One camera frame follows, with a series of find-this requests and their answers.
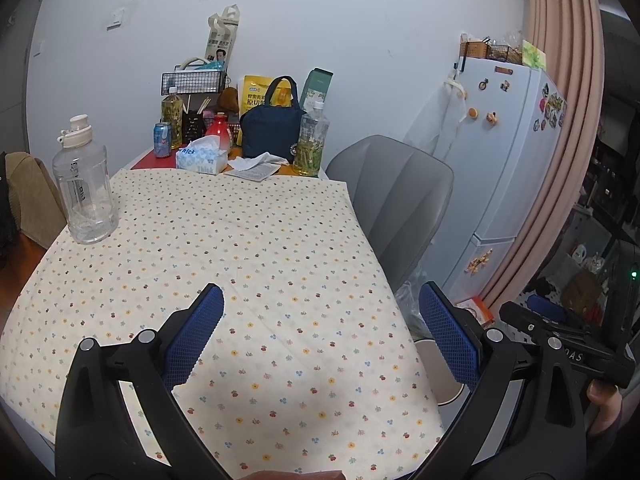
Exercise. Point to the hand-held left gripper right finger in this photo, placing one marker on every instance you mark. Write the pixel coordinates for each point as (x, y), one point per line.
(450, 335)

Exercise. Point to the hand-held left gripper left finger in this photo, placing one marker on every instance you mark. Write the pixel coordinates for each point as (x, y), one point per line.
(192, 335)

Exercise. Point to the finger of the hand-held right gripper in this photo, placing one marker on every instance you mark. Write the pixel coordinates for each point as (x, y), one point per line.
(522, 322)
(546, 306)

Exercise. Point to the cream wastebasket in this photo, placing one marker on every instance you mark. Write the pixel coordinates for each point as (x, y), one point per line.
(435, 365)

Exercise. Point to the person's right hand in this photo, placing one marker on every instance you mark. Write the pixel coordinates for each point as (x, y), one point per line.
(605, 410)

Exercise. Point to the orange white cardboard box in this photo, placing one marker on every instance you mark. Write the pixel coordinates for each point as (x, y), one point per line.
(475, 309)

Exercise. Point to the clear plastic garbage bag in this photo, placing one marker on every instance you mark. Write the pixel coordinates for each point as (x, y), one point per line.
(412, 305)

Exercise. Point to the orange garland fridge magnet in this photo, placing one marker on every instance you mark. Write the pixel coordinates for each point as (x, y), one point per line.
(479, 264)

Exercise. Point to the table with floral cloth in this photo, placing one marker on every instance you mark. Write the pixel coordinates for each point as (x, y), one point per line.
(280, 270)

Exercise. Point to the white fridge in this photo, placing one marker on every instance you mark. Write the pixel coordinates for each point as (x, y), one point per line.
(505, 175)

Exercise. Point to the grey upholstered chair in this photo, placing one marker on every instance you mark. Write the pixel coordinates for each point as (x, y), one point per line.
(395, 185)

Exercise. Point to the dark shelving unit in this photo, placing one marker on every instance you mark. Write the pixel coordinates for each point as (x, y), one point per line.
(615, 160)

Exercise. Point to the white cloth and paper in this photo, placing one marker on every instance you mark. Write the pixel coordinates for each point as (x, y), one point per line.
(255, 174)

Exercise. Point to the blue white tissue box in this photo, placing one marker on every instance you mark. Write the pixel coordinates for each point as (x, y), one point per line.
(200, 159)

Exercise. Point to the large clear water bottle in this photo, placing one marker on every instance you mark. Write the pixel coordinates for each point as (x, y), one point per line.
(85, 195)

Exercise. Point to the red placemat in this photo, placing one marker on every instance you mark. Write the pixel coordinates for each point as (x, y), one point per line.
(150, 160)

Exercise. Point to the white crumpled cloth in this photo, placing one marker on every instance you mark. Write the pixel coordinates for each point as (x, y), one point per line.
(255, 160)

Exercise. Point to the blue soda can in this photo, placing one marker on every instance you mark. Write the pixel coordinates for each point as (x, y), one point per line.
(162, 141)

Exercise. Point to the pink curtain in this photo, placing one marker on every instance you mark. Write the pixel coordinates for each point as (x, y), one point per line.
(565, 110)

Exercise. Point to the cluster of fridge magnets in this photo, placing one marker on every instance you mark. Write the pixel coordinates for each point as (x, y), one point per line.
(552, 107)

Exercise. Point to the red white bottle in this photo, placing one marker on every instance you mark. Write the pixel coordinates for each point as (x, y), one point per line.
(218, 132)

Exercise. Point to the brown padded chair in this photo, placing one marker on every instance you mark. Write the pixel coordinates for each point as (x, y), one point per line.
(37, 200)

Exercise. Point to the burger fridge magnet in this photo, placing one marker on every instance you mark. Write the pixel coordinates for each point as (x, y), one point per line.
(471, 112)

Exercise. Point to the black chopstick holder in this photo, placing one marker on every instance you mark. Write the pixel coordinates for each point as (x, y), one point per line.
(192, 127)

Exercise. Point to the translucent hanging bag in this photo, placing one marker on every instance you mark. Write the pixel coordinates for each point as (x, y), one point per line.
(440, 120)

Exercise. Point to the small green tea bottle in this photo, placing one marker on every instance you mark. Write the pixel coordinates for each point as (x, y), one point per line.
(172, 117)

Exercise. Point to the navy lunch bag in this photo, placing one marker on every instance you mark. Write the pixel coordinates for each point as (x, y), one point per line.
(272, 130)

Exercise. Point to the black cloth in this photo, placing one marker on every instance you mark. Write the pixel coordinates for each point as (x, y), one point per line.
(7, 215)

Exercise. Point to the brown plush toy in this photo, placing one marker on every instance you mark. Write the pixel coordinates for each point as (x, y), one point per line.
(229, 101)

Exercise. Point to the brown fridge magnet bar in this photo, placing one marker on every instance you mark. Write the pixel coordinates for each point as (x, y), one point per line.
(502, 70)

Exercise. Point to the yellow snack packet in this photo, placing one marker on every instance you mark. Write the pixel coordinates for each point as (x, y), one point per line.
(254, 92)

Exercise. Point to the green card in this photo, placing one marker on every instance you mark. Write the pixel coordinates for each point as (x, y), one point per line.
(532, 54)

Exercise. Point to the brown woven basket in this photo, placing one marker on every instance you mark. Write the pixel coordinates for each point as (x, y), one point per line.
(475, 50)

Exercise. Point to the tall green box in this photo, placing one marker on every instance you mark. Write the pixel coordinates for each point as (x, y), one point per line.
(320, 85)

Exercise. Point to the white light switch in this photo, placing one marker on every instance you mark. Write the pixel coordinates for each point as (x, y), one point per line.
(115, 18)

